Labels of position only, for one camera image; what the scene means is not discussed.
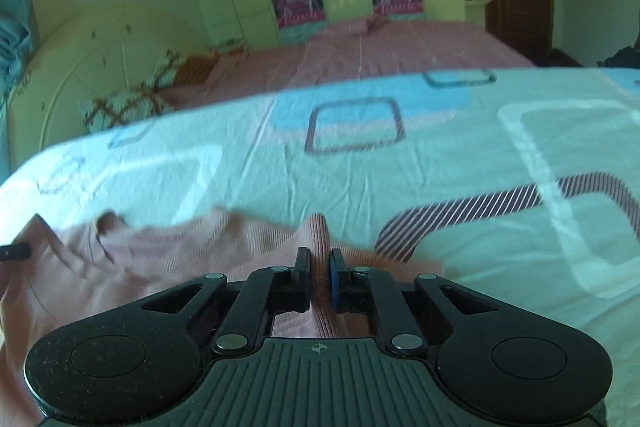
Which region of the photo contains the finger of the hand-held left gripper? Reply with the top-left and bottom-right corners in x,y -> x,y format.
0,244 -> 32,263

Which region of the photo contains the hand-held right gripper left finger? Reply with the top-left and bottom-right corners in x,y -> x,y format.
136,247 -> 312,356

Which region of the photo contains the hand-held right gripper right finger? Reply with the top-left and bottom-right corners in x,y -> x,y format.
327,248 -> 502,356

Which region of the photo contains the pink sweatshirt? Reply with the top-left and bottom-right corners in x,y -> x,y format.
0,207 -> 446,427

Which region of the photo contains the dark clothes pile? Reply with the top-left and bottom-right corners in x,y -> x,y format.
597,44 -> 640,70

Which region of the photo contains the patterned bed sheet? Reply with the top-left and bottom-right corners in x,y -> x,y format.
0,67 -> 640,427

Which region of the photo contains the patterned pillow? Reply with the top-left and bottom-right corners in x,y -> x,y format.
149,47 -> 184,88
80,82 -> 176,134

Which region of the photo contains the cream bed headboard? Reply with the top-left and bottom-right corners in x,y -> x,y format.
10,9 -> 207,172

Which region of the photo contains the blue curtain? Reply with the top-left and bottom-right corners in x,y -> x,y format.
0,0 -> 37,108

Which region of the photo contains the orange pillow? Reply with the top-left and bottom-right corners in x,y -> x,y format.
172,54 -> 222,88

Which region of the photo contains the pink bed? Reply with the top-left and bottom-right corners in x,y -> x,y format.
160,19 -> 538,110

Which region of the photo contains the crumpled pink cloth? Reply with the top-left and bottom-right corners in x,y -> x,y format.
350,14 -> 392,36

